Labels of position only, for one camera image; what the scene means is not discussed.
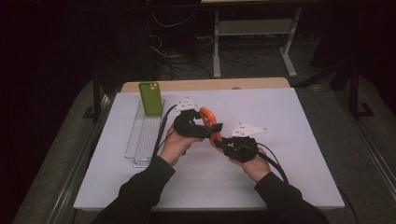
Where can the clear plastic rack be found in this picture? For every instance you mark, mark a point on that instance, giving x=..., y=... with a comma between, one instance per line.
x=144, y=137

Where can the person's right hand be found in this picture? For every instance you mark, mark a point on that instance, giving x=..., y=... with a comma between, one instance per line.
x=257, y=168

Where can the orange phone case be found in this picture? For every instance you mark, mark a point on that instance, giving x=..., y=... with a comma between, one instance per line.
x=207, y=116

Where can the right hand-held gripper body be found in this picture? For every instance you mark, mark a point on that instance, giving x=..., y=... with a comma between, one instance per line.
x=241, y=149

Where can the grey metal rail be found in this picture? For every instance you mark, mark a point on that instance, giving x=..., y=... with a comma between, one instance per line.
x=375, y=152
x=84, y=155

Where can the black metal stand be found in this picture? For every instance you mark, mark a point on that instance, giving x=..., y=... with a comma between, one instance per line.
x=354, y=93
x=96, y=99

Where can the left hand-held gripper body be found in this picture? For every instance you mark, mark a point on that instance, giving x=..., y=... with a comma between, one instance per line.
x=190, y=127

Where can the white metal table frame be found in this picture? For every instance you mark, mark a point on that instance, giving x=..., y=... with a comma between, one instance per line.
x=217, y=62

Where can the green phone case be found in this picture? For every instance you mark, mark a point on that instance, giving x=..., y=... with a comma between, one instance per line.
x=151, y=101

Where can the person's left hand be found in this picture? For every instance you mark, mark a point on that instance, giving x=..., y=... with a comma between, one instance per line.
x=174, y=146

